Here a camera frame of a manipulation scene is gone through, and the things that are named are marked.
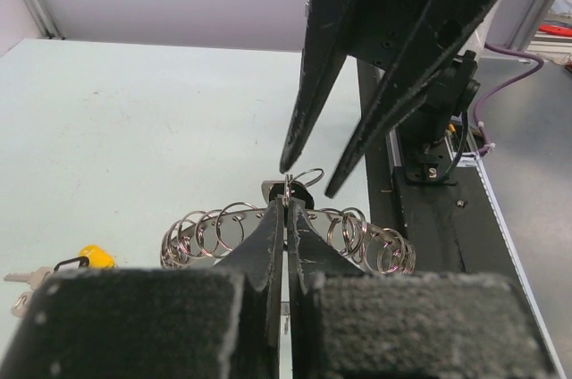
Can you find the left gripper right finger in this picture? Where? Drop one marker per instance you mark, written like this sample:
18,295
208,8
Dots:
346,323

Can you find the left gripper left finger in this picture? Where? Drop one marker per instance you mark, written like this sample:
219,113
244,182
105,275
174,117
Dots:
216,322

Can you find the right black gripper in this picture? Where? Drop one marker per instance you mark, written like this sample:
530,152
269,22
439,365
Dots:
414,38

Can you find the black key tag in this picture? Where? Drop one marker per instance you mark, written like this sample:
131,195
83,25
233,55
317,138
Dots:
72,264
293,187

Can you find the yellow key tag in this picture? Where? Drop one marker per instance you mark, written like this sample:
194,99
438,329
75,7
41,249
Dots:
97,257

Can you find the silver key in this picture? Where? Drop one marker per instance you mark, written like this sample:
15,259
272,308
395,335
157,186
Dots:
33,279

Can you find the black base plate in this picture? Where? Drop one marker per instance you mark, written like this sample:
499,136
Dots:
440,136

